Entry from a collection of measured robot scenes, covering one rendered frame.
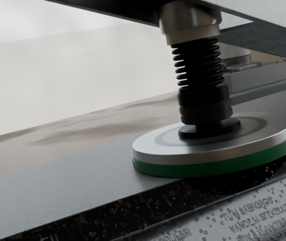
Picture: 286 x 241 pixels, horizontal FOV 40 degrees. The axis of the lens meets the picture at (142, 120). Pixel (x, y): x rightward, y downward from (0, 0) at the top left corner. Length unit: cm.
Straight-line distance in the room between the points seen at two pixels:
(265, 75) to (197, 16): 126
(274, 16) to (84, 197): 33
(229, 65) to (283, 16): 117
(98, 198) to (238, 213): 15
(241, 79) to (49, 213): 131
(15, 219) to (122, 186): 12
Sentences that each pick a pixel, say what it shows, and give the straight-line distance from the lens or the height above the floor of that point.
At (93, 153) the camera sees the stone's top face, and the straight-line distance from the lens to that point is 66.
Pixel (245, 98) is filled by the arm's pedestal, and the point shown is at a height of 78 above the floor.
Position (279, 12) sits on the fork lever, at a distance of 57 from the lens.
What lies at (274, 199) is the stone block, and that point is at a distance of 47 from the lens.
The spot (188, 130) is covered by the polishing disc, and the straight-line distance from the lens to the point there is 51.
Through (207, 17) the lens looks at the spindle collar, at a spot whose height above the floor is 104.
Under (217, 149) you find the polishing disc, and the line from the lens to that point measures 43.
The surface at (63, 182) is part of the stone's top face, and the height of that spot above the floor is 87.
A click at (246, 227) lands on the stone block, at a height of 82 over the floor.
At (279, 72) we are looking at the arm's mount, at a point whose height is 83.
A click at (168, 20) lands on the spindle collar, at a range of 49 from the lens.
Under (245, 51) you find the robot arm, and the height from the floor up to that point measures 95.
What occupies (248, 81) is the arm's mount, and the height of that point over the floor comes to 83.
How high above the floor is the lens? 101
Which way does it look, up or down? 9 degrees down
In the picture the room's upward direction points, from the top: 11 degrees counter-clockwise
